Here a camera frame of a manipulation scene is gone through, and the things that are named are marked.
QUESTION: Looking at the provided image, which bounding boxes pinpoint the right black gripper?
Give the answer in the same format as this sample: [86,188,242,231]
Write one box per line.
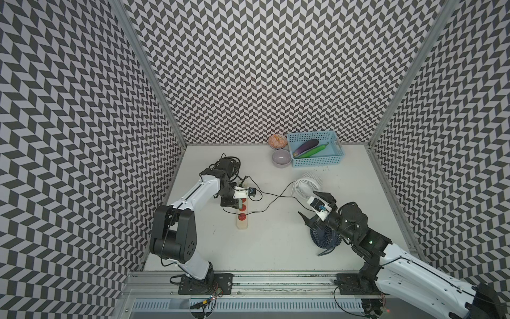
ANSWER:
[298,191,357,243]

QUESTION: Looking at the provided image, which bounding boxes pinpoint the black cable of adapter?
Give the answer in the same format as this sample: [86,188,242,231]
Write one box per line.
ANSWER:
[244,175,316,214]
[222,181,296,216]

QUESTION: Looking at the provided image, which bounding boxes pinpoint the cream power strip red sockets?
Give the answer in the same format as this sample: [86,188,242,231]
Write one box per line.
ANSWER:
[236,198,248,230]

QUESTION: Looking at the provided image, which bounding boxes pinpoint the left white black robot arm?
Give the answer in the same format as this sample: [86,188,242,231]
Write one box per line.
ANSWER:
[150,168,236,281]

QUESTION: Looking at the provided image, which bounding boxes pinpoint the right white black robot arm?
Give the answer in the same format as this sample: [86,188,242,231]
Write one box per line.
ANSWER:
[302,191,509,318]

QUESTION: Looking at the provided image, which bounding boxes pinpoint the white desk fan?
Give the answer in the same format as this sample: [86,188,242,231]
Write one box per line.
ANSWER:
[294,172,323,199]

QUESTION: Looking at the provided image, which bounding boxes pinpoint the dark blue desk fan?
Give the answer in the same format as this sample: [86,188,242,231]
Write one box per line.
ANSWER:
[309,228,343,257]

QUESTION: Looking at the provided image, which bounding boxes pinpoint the green cucumber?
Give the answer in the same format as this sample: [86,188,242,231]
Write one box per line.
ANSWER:
[297,143,329,159]

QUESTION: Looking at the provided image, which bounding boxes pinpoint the light blue plastic basket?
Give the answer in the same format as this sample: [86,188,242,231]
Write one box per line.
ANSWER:
[286,131,345,167]

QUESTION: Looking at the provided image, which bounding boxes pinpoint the lilac plastic bowl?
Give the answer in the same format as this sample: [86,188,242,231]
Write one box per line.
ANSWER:
[271,149,292,168]

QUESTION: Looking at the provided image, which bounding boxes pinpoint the purple eggplant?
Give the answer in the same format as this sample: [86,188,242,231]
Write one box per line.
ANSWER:
[293,139,319,158]

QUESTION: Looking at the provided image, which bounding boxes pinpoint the orange patterned bowl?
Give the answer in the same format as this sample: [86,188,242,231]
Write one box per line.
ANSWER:
[268,134,288,150]

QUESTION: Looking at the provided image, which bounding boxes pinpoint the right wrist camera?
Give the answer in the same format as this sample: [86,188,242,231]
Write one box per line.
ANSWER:
[307,197,332,221]

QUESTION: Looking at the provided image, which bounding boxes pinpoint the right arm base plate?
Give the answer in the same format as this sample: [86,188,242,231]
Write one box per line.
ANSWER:
[334,272,381,296]

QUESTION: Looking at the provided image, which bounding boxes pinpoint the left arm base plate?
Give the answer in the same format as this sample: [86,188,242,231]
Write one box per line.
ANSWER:
[178,273,234,296]

